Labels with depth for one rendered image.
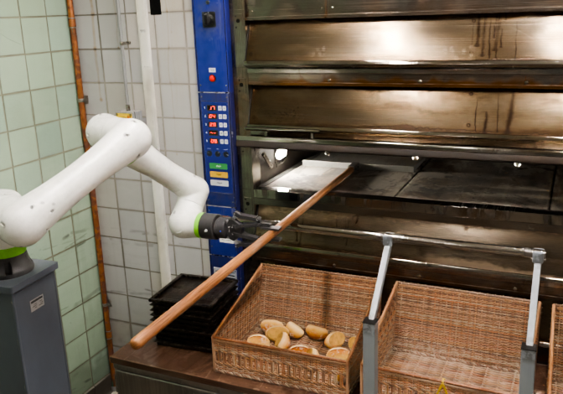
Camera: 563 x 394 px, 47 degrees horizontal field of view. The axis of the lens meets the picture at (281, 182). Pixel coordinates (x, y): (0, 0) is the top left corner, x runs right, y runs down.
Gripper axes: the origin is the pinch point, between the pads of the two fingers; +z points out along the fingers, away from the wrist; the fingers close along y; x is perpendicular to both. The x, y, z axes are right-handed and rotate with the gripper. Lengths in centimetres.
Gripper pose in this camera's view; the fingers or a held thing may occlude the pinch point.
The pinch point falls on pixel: (271, 233)
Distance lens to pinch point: 222.5
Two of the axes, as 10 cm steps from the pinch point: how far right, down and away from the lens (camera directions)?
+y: 0.3, 9.7, 2.6
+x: -3.9, 2.5, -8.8
